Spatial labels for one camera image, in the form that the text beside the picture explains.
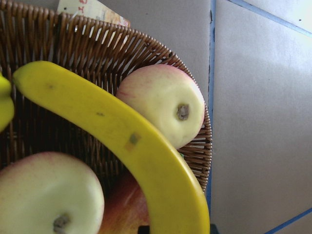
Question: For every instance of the glossy yellow toy banana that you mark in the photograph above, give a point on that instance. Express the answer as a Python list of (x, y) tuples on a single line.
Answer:
[(175, 200)]

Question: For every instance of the dark red toy fruit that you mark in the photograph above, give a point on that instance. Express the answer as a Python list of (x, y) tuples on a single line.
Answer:
[(126, 209)]

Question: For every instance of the pink white toy peach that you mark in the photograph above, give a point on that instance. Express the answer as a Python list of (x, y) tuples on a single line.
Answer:
[(169, 98)]

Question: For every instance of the paper tag on basket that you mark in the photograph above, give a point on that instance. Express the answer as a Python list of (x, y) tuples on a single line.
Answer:
[(92, 9)]

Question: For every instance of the pale pink toy apple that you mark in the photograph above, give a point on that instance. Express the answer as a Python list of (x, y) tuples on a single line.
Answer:
[(50, 193)]

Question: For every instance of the small yellow toy banana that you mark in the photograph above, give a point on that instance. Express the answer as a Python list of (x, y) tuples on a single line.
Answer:
[(6, 103)]

